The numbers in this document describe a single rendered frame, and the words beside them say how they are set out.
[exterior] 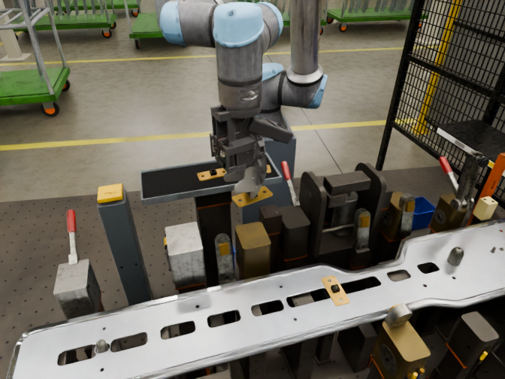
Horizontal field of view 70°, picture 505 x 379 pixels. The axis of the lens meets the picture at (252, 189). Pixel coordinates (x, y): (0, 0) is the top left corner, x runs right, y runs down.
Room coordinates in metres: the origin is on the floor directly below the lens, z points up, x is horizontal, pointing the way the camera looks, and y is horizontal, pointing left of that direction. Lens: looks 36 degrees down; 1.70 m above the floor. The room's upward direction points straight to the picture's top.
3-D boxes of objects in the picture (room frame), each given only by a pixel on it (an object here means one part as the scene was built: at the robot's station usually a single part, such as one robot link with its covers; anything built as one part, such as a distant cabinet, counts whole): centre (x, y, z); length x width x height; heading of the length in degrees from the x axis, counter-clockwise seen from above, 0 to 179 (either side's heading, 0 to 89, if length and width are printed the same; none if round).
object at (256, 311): (0.50, 0.00, 0.84); 0.12 x 0.05 x 0.29; 16
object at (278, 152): (1.23, -0.04, 0.90); 0.20 x 0.20 x 0.40; 8
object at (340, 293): (0.56, -0.20, 1.01); 0.08 x 0.04 x 0.01; 16
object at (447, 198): (0.86, -0.60, 0.87); 0.10 x 0.07 x 0.35; 16
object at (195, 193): (0.82, 0.12, 1.16); 0.37 x 0.14 x 0.02; 106
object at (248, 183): (0.59, 0.01, 1.29); 0.06 x 0.03 x 0.09; 120
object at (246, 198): (0.62, 0.00, 1.24); 0.08 x 0.04 x 0.01; 120
